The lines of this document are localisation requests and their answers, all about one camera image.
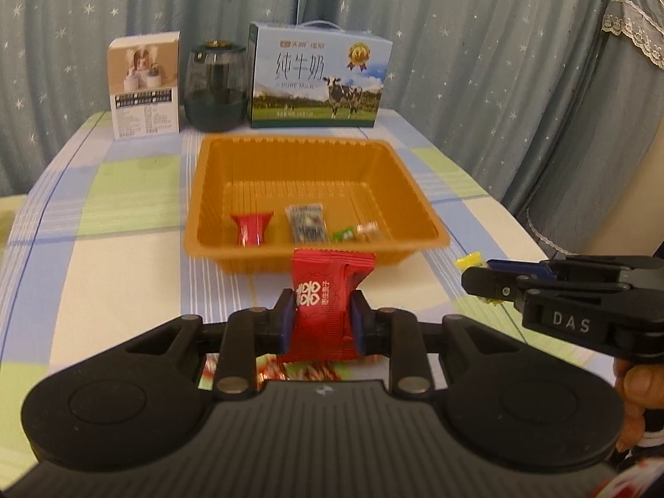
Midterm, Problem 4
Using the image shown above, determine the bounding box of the star-print blue curtain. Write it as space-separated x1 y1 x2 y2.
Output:
295 0 618 208
0 0 312 195

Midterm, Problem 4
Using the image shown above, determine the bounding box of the red printed snack packet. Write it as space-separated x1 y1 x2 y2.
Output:
256 360 338 383

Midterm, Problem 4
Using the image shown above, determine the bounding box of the blue cow-print milk box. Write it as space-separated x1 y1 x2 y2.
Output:
248 20 393 129

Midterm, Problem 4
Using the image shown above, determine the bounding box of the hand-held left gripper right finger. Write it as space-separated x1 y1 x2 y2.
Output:
350 290 522 399

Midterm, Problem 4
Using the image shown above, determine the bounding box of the clear grey snack packet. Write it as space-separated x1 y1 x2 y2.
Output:
285 202 331 244

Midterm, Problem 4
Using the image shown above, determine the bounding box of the person's right hand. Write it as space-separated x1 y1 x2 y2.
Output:
613 358 664 452

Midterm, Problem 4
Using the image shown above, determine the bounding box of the person's red printed clothing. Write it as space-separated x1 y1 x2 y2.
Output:
586 456 664 498

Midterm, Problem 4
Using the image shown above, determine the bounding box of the small white product box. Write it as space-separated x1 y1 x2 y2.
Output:
107 31 182 140

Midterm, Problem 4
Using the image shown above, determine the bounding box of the checked pastel tablecloth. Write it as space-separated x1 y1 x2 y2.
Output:
0 109 618 483

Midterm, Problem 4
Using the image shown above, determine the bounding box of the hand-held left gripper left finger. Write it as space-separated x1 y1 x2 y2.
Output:
122 289 298 400

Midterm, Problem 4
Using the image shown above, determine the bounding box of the grey-blue lace-trimmed chair cover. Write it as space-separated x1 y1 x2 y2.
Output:
524 0 664 260

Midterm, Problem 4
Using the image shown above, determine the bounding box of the dark green glass jar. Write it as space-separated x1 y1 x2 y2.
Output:
184 40 248 133

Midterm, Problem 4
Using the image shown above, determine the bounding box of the yellow candy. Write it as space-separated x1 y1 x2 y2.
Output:
454 250 506 303

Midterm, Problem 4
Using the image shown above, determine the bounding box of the orange plastic tray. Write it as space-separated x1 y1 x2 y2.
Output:
184 134 451 274

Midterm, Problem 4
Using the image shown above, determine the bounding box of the large red snack packet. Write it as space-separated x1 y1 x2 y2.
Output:
283 248 376 364

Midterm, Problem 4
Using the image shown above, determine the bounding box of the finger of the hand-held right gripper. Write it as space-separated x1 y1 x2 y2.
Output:
461 266 626 306
488 256 641 283

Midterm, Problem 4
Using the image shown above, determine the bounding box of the red white candy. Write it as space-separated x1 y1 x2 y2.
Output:
200 354 219 390

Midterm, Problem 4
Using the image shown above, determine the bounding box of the plain red flared packet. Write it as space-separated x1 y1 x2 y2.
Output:
231 211 275 248

